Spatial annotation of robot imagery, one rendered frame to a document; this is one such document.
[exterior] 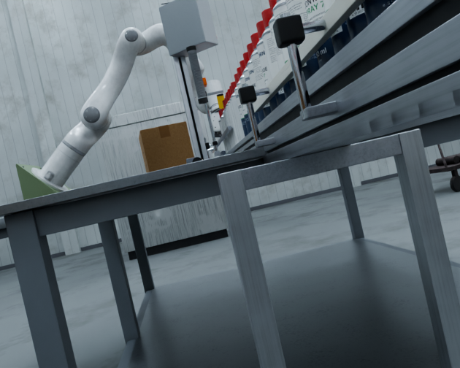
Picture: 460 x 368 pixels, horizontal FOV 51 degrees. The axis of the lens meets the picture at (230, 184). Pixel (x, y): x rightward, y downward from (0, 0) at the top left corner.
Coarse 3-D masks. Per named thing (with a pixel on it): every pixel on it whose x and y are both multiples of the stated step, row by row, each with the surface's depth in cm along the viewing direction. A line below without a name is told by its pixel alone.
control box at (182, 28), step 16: (176, 0) 179; (192, 0) 176; (176, 16) 180; (192, 16) 177; (208, 16) 180; (176, 32) 181; (192, 32) 177; (208, 32) 178; (176, 48) 182; (208, 48) 185
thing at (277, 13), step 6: (276, 0) 81; (282, 0) 80; (276, 6) 80; (282, 6) 79; (276, 12) 80; (282, 12) 79; (276, 18) 81; (282, 48) 81; (294, 84) 80; (294, 90) 80
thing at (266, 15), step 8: (264, 16) 94; (264, 24) 95; (264, 32) 94; (264, 40) 94; (264, 48) 95; (272, 48) 93; (272, 56) 93; (272, 64) 94; (272, 72) 94; (280, 96) 94
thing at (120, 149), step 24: (120, 120) 661; (144, 120) 664; (168, 120) 670; (120, 144) 663; (192, 144) 672; (120, 168) 663; (144, 168) 666; (144, 216) 665; (168, 216) 668; (192, 216) 671; (216, 216) 674; (144, 240) 665; (168, 240) 668; (192, 240) 675
